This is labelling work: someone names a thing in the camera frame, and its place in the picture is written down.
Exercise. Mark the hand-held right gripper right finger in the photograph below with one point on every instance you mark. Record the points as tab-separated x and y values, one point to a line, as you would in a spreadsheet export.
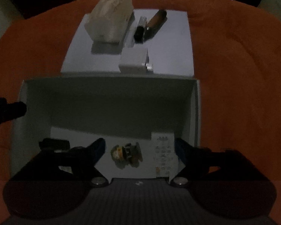
180	150

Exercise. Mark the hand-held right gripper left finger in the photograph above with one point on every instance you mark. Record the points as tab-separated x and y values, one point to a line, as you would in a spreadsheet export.
99	150

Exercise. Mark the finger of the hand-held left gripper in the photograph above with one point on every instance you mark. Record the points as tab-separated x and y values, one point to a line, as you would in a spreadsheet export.
9	110

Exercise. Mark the white cardboard box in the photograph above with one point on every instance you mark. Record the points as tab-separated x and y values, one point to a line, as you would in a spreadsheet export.
107	103

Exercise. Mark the white tissue pack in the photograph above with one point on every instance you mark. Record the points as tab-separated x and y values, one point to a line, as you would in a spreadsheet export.
110	18

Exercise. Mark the white printed card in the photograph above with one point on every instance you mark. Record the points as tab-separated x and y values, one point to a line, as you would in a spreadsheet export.
163	154

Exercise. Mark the small toy figurine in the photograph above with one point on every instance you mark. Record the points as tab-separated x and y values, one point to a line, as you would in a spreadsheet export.
126	154

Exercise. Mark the orange blanket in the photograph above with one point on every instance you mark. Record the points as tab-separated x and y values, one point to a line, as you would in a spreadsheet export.
236	75

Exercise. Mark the white charger adapter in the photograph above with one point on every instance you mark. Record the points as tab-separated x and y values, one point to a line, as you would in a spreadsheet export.
133	61

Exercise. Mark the white flat board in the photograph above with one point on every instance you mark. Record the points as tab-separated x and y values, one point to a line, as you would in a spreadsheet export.
173	51

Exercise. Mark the brown cylindrical case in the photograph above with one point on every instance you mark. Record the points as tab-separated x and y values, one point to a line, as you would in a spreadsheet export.
155	20

